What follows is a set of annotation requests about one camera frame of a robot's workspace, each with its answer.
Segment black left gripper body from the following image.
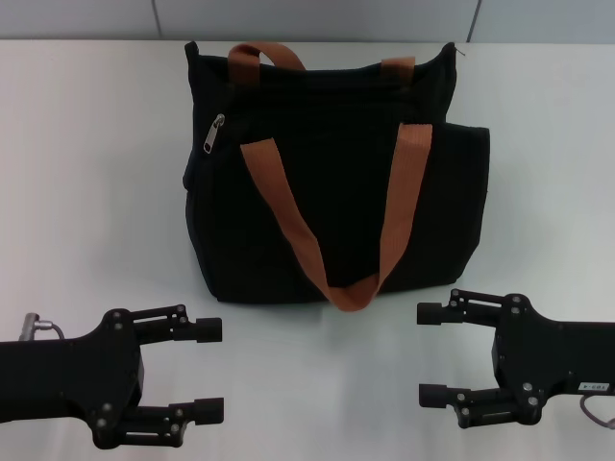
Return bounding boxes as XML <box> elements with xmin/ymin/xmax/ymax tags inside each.
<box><xmin>0</xmin><ymin>309</ymin><xmax>146</xmax><ymax>450</ymax></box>

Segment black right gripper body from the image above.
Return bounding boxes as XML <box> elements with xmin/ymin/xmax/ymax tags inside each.
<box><xmin>490</xmin><ymin>293</ymin><xmax>615</xmax><ymax>426</ymax></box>

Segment black food bag orange handles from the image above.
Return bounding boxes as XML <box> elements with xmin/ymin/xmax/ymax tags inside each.
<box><xmin>181</xmin><ymin>40</ymin><xmax>492</xmax><ymax>314</ymax></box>

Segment silver metal zipper pull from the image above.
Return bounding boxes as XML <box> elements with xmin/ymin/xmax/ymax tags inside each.
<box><xmin>201</xmin><ymin>113</ymin><xmax>227</xmax><ymax>156</ymax></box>

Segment left gripper cable metal plug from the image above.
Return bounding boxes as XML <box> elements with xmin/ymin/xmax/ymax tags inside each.
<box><xmin>23</xmin><ymin>311</ymin><xmax>66</xmax><ymax>343</ymax></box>

